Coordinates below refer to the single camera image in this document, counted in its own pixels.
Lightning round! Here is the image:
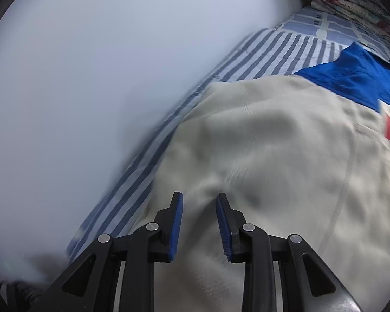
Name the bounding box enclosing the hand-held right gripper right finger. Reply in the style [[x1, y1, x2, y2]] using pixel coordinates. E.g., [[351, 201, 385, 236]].
[[215, 193, 361, 312]]

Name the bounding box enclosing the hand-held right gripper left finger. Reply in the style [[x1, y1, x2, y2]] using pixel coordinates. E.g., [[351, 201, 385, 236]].
[[41, 192, 184, 312]]

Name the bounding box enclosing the beige and blue jacket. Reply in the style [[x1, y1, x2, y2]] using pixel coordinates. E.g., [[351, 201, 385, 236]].
[[130, 42, 390, 312]]

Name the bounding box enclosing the blue white striped quilt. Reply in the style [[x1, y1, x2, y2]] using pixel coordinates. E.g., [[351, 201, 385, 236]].
[[65, 5, 390, 262]]

